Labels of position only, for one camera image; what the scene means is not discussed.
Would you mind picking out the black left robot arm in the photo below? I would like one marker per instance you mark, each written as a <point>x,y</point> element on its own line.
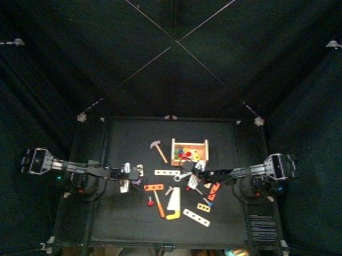
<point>71,166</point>

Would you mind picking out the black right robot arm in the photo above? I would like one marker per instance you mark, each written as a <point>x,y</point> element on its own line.
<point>258,170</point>

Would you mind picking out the purple toy gear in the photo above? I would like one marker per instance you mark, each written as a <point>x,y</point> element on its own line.
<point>136,182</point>

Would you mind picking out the yellow toy gear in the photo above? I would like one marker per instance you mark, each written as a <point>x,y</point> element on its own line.
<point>195,155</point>

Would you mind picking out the red toy gear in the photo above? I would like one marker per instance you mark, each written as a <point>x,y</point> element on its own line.
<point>187,154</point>

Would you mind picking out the wooden toy toolbox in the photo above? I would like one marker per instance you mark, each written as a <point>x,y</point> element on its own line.
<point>190,146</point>

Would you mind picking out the red toy screw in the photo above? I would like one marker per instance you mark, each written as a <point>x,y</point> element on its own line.
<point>194,190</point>

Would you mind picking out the small white holed block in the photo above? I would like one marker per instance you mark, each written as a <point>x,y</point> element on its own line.
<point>140,170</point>

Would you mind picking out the grey toy wrench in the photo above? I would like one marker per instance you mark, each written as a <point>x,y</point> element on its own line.
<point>180,177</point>

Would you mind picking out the small yellow wooden piece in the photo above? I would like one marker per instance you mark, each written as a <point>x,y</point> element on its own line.
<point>207,185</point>

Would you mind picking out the orange holed wooden bar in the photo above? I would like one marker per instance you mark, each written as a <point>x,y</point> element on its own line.
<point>214,191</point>

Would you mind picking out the grey toy bolt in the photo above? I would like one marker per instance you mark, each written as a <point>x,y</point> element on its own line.
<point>168,190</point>

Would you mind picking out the long white holed wooden bar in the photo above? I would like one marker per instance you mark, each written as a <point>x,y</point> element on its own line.
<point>196,217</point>
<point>167,172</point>

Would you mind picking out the orange holed wooden plate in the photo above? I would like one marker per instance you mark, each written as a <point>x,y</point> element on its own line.
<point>154,187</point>

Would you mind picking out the blue toy bolt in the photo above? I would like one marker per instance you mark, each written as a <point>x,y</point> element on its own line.
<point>208,202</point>

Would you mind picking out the red toy bolt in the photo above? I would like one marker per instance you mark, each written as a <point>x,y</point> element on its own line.
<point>151,202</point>

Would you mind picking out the short yellow holed bar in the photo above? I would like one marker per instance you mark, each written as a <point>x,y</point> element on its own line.
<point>203,207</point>

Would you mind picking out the toy hammer grey head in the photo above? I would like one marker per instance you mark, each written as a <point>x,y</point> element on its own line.
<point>158,149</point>

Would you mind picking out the orange toy screwdriver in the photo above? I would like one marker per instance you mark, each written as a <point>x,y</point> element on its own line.
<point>159,204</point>

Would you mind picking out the white label sticker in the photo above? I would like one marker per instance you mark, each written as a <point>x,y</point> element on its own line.
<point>262,226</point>

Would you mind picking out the metal frame corner bracket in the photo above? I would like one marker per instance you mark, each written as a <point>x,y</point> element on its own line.
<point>333,44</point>
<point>81,117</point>
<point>16,42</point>
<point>258,121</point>

